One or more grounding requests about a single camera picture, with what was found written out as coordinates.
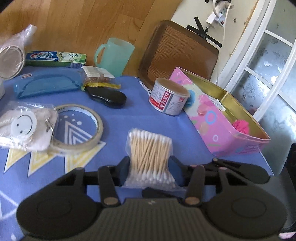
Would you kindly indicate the round item in plastic bag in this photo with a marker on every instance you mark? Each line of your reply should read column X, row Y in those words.
column 11, row 58

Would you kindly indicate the white plug adapter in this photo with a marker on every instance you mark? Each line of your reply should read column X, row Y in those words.
column 216, row 19

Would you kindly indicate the green plastic cup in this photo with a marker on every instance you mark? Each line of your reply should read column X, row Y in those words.
column 115, row 58

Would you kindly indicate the clear tape roll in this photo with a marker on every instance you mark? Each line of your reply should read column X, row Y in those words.
column 98, row 129

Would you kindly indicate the black oval case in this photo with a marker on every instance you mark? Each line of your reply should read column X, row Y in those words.
column 107, row 96

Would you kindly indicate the black tape cross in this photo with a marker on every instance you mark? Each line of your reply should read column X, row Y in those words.
column 203, row 32

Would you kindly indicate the white card packet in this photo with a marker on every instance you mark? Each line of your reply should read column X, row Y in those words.
column 217, row 104

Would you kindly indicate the blue printed tablecloth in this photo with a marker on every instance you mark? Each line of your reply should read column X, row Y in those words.
column 129, row 115

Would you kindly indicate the clear snack packet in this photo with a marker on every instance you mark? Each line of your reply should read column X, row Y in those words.
column 97, row 77

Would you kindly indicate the pink fluffy ball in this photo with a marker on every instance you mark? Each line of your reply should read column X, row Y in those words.
column 241, row 127

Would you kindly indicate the white glass door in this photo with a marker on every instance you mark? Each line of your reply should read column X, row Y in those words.
column 259, row 46

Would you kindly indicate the white power strip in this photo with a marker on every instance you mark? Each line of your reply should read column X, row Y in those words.
column 220, row 5

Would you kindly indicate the blue pouch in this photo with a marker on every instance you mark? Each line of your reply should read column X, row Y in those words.
column 46, row 83

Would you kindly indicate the pack of cotton swabs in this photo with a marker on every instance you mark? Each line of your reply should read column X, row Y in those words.
column 150, row 157

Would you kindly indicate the brown woven tray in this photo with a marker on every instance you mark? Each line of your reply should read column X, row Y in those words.
column 178, row 46

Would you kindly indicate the round tin can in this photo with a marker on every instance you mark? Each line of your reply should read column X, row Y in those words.
column 167, row 97

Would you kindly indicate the toothpaste box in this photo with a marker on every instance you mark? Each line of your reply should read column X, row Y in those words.
column 55, row 59

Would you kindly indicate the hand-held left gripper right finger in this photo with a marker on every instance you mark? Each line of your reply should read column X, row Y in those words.
column 175, row 171

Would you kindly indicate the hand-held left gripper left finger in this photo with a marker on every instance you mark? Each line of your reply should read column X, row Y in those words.
column 125, row 170

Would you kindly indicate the pink tin box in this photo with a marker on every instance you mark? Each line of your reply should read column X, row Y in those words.
column 215, row 129

